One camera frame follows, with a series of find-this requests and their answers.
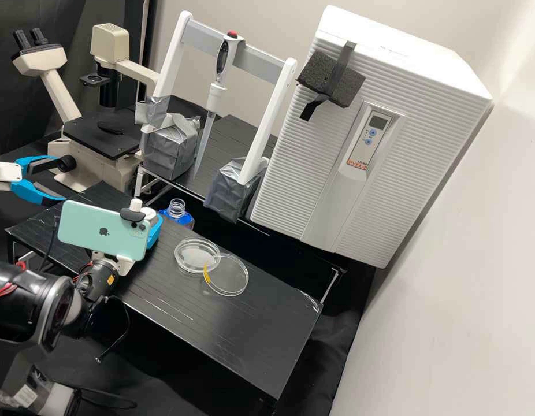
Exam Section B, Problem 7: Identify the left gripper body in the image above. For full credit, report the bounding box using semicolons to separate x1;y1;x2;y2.
0;151;24;193

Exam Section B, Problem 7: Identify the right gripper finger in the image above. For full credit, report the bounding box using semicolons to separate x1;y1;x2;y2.
144;214;164;250

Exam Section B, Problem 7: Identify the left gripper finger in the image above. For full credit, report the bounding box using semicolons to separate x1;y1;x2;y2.
14;154;60;175
10;177;69;207

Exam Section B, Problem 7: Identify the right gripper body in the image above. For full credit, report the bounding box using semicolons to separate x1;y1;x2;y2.
92;250;135;276

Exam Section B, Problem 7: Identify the blue bottle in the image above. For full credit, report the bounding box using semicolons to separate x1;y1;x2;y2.
157;198;195;232

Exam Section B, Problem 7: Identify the petri dish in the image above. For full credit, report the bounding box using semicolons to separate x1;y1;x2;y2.
174;237;221;275

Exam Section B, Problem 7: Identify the cream microscope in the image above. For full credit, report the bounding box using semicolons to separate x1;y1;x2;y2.
10;24;163;195

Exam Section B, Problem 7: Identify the grey taped block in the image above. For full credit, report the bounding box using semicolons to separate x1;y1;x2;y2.
203;157;269;224
137;96;202;181

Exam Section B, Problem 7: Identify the petri dish lid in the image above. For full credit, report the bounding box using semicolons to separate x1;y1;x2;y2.
203;252;251;297

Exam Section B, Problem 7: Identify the black platform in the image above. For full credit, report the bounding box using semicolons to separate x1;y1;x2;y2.
137;113;279;238
5;181;327;404

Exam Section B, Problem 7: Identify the white pipette stand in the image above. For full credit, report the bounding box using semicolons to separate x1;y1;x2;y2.
139;10;299;186

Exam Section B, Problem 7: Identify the pipette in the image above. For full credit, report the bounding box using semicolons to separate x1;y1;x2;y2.
192;31;245;180

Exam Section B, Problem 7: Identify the incubator door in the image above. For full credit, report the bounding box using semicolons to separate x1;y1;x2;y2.
246;30;493;270

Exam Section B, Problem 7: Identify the white incubator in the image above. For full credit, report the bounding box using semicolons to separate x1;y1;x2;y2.
310;4;495;131

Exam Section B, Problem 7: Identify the right wrist camera phone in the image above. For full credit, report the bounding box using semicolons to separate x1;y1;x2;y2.
58;198;160;263

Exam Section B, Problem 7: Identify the black cable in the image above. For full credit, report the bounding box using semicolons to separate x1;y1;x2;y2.
38;214;60;273
94;296;135;363

